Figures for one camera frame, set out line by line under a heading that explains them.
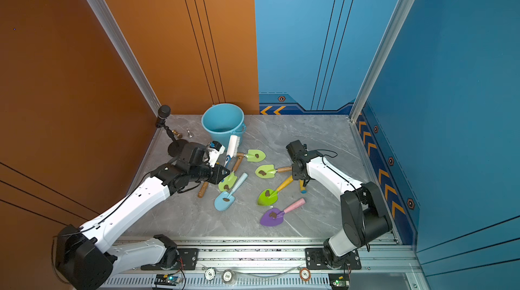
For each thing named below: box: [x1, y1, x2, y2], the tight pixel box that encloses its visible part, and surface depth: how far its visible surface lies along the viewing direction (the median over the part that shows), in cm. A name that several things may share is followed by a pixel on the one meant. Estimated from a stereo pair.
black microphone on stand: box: [155, 105, 189, 158], surface depth 93 cm
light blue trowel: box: [213, 172, 249, 212], surface depth 90 cm
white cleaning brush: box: [226, 134, 241, 159], surface depth 80 cm
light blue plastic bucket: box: [201, 102, 247, 152], surface depth 102 cm
